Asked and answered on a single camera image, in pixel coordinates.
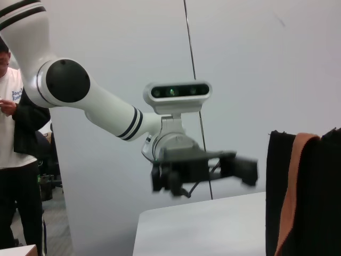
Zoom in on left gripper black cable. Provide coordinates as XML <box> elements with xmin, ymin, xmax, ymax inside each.
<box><xmin>180</xmin><ymin>164</ymin><xmax>223</xmax><ymax>199</ymax></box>

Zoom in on person in white shirt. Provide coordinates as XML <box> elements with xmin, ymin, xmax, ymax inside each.
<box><xmin>0</xmin><ymin>42</ymin><xmax>52</xmax><ymax>256</ymax></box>

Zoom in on black office chair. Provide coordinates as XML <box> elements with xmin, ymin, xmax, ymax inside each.
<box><xmin>36</xmin><ymin>125</ymin><xmax>64</xmax><ymax>202</ymax></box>

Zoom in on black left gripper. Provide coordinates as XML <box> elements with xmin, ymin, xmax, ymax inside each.
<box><xmin>150</xmin><ymin>146</ymin><xmax>260</xmax><ymax>197</ymax></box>

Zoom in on black bag with orange handles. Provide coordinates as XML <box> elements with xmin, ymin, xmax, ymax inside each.
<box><xmin>265</xmin><ymin>127</ymin><xmax>341</xmax><ymax>256</ymax></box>

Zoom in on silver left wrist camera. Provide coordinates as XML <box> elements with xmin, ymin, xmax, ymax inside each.
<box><xmin>143</xmin><ymin>79</ymin><xmax>213</xmax><ymax>120</ymax></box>

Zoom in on white cardboard box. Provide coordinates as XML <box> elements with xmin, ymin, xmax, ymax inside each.
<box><xmin>0</xmin><ymin>243</ymin><xmax>38</xmax><ymax>256</ymax></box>

